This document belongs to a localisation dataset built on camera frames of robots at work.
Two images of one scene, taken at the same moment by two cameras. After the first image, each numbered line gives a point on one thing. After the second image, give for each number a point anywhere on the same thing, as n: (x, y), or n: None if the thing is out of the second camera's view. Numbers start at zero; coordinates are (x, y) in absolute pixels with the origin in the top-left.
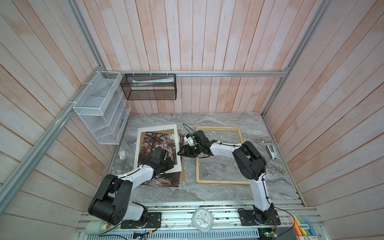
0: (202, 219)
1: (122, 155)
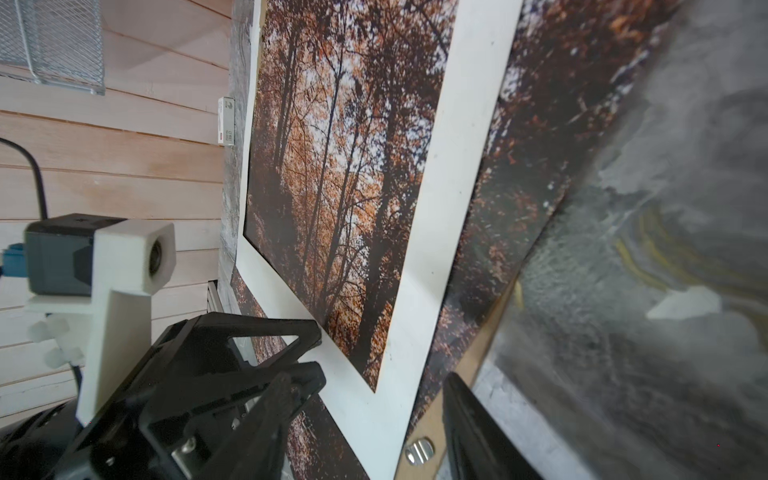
0: None
1: (226, 120)
